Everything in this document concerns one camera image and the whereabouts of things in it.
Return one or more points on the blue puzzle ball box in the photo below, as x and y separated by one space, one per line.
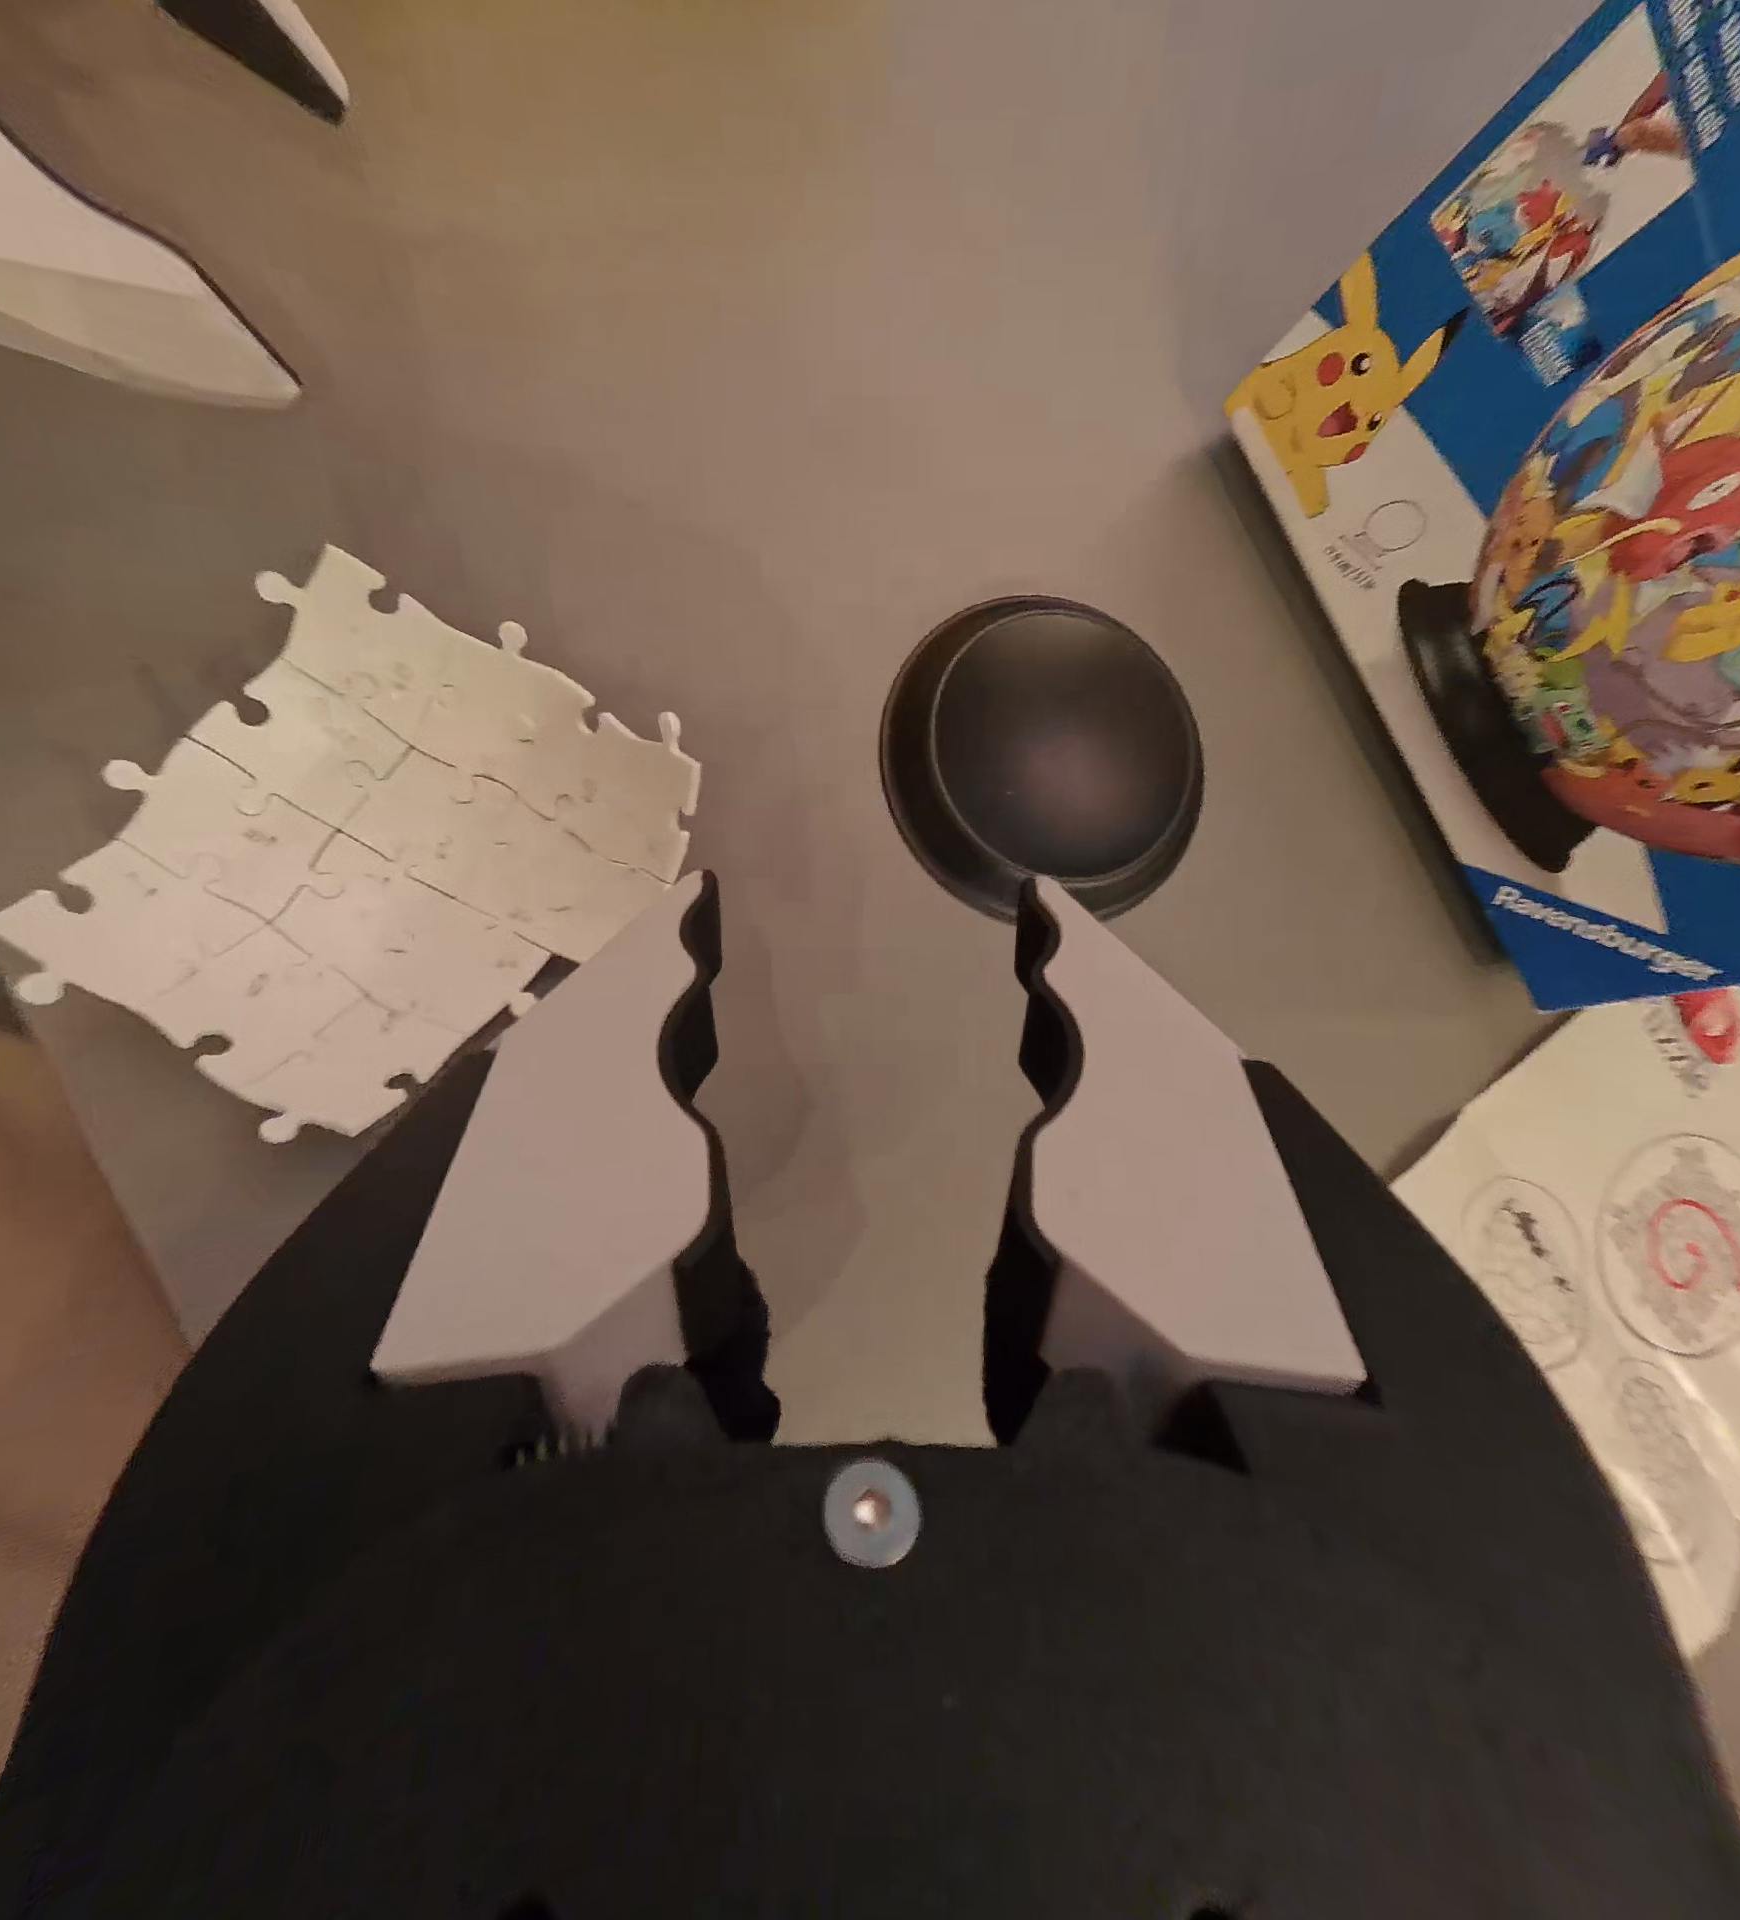
1590 525

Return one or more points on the white joined puzzle pieces section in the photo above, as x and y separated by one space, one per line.
360 840

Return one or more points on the person's beige pants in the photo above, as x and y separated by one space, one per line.
1 1425

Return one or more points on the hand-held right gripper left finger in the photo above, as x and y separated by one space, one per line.
555 1171

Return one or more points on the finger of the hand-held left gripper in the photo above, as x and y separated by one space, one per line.
31 270
285 39

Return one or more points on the black round puzzle ball stand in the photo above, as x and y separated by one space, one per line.
1043 750

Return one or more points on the white instruction leaflet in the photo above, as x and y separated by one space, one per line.
1604 1275

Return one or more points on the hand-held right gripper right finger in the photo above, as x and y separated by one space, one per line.
1170 1200

